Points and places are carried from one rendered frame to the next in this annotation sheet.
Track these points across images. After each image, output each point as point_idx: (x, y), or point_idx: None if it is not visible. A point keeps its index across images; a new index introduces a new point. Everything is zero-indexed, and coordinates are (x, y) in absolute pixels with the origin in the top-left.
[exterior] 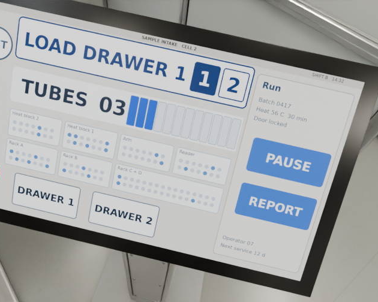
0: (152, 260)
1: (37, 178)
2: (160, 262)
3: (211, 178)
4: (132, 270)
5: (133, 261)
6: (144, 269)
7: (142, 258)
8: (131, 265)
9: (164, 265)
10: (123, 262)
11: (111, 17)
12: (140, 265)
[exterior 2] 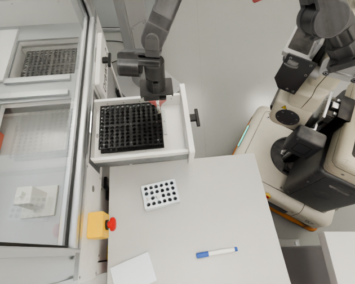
0: (140, 26)
1: None
2: (142, 24)
3: None
4: (136, 47)
5: (134, 35)
6: (139, 40)
7: (136, 27)
8: (134, 41)
9: (144, 25)
10: (131, 44)
11: None
12: (137, 36)
